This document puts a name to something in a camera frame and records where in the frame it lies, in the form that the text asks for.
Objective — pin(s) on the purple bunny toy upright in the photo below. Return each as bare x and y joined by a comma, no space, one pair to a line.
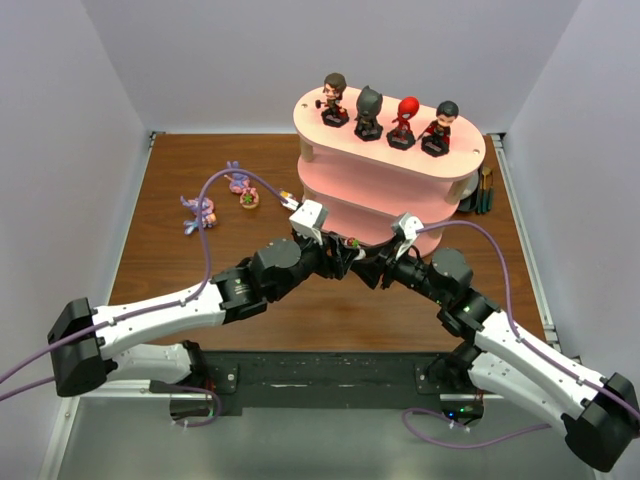
238,182

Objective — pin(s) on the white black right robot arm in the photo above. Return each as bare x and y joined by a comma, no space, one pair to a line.
596,415

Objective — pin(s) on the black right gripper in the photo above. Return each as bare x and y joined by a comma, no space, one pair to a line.
385,265

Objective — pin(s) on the black bat-masked figurine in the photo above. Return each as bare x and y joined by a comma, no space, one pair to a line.
368,105

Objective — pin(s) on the red white cake toy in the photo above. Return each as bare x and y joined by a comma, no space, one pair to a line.
354,249

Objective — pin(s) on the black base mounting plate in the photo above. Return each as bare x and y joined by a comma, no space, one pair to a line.
331,380

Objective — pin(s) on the red spider hero figurine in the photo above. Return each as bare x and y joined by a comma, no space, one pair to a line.
401,136

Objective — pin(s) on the pink yellow character toy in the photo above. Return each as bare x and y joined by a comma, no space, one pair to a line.
286,194

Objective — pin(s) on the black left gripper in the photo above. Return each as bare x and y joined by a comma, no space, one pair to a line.
329,256

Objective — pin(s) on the pink three-tier oval shelf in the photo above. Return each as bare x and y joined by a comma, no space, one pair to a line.
366,185

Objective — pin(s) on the brown-haired hero figurine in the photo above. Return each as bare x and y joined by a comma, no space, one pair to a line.
332,113

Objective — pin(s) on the black-haired figurine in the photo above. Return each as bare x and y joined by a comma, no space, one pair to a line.
435,139

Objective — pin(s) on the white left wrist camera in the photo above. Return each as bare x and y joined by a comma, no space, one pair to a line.
309,219

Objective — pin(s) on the dark tools behind shelf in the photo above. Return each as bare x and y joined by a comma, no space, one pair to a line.
478,194

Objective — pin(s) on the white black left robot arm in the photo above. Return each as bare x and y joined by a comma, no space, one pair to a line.
94,345

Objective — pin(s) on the pink donut toy green star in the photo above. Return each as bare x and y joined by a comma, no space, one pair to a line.
249,198

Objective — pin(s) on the purple bunny toy lying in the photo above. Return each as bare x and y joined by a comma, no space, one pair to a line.
204,214

